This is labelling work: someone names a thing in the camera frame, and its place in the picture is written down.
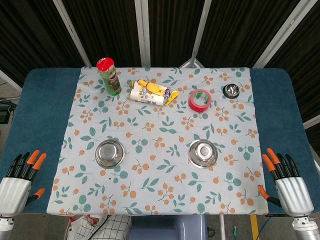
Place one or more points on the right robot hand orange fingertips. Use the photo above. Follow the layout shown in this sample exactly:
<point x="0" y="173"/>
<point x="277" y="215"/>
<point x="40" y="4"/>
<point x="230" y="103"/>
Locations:
<point x="293" y="192"/>

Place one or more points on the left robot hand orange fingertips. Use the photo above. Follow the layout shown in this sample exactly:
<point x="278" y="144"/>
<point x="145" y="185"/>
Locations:
<point x="13" y="190"/>

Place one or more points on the steel bowl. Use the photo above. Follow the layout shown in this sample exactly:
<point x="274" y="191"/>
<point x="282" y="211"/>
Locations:
<point x="203" y="153"/>
<point x="110" y="153"/>

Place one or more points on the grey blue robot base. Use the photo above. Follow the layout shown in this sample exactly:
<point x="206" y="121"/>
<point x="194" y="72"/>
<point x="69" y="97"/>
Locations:
<point x="162" y="228"/>

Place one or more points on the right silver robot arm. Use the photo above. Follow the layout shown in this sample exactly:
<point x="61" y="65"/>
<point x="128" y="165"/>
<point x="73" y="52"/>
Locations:
<point x="303" y="230"/>

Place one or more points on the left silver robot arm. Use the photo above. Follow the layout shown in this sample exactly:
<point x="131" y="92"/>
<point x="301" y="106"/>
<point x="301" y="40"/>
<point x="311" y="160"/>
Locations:
<point x="5" y="227"/>

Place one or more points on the floral tablecloth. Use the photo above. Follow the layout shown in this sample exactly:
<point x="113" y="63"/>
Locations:
<point x="160" y="130"/>

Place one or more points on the teal blue table cover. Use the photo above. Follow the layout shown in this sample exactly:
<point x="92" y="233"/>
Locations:
<point x="42" y="112"/>

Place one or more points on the white checked fabric bag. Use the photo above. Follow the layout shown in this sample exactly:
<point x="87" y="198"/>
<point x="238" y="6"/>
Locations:
<point x="110" y="228"/>

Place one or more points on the silver service bell black base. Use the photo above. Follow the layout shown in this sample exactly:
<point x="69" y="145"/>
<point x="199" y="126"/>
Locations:
<point x="231" y="90"/>

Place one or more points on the red tape roll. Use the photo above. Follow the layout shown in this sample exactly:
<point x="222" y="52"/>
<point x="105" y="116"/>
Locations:
<point x="193" y="105"/>

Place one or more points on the green Pringles can red lid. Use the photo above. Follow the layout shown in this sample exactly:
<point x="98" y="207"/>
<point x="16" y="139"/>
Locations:
<point x="111" y="80"/>

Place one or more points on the yellow blue snack packet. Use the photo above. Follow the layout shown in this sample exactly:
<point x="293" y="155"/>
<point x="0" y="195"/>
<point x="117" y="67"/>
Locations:
<point x="173" y="96"/>

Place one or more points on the white roll pack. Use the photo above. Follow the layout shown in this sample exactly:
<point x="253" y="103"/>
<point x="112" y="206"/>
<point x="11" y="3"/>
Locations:
<point x="147" y="98"/>

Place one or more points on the white metal frame post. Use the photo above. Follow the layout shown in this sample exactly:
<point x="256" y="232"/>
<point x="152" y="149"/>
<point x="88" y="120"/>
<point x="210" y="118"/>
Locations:
<point x="280" y="35"/>
<point x="10" y="79"/>
<point x="312" y="121"/>
<point x="201" y="30"/>
<point x="142" y="32"/>
<point x="72" y="35"/>

